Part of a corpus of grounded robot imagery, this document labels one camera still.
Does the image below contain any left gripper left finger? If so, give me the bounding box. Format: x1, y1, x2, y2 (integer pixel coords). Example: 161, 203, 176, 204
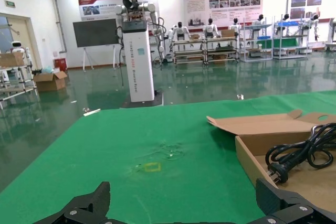
34, 181, 111, 224

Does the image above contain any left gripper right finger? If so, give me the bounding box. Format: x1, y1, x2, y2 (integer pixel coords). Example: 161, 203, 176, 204
251, 178, 336, 224

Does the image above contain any black power cable with plug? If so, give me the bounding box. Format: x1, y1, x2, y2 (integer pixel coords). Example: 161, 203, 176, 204
265, 122, 336, 185

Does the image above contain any torn-edged open cardboard box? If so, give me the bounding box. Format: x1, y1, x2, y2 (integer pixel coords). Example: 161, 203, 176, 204
206, 109, 336, 213

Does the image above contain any open-flap cardboard floor box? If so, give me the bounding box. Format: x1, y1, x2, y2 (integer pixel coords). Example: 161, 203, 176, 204
33, 70, 68, 92

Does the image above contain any red floor box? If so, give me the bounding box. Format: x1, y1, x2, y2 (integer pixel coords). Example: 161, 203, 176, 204
54, 58, 68, 71

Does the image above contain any closed brown cardboard box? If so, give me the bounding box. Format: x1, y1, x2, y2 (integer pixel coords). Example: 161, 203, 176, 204
0, 52, 26, 68

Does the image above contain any green tablecloth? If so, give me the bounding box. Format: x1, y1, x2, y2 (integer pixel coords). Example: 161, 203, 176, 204
0, 90, 336, 224

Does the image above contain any yellow tape square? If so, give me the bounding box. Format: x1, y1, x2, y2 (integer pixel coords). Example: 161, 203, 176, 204
143, 162, 162, 175

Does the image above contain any white stick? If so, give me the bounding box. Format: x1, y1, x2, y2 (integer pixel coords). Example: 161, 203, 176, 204
83, 108, 102, 117

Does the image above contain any clear crinkled tape patch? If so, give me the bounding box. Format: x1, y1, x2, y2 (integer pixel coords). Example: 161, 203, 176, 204
149, 141, 186, 160

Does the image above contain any metal pipe rack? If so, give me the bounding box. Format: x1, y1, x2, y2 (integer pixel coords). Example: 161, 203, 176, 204
0, 61, 39, 110

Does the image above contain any white metal shelf rack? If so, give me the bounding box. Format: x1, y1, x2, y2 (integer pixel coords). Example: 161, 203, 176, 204
271, 15, 313, 60
240, 17, 274, 63

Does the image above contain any green panel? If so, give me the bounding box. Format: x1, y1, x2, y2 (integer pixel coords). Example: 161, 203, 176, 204
272, 37, 299, 49

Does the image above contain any small white round-head robot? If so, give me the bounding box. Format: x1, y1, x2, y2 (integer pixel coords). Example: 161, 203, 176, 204
9, 40, 32, 67

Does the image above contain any black screen on stand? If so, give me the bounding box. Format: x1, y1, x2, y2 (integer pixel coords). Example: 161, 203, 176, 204
72, 18, 121, 72

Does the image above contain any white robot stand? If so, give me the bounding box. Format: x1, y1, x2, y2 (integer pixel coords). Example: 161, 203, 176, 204
325, 17, 336, 52

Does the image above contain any white humanoid robot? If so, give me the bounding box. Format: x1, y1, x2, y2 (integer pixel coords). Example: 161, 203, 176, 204
169, 22, 191, 45
228, 17, 243, 37
203, 18, 222, 39
251, 13, 266, 38
278, 13, 291, 36
309, 14, 322, 42

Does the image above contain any beige door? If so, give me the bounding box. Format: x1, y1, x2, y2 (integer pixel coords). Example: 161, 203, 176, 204
0, 13, 42, 70

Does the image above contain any red-framed poster with photos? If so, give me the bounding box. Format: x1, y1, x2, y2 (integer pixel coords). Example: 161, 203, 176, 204
287, 0, 336, 23

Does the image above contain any pipe frame workbench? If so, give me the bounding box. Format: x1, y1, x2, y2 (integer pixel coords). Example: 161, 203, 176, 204
171, 39, 206, 65
203, 36, 240, 66

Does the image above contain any grey wall pipe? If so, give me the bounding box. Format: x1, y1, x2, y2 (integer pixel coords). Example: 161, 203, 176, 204
49, 0, 68, 55

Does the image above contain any small red-framed wall poster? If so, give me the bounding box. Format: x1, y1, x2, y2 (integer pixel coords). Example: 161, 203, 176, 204
78, 0, 159, 22

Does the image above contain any wide red-framed wall poster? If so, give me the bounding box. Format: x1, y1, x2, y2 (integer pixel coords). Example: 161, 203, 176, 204
183, 0, 264, 29

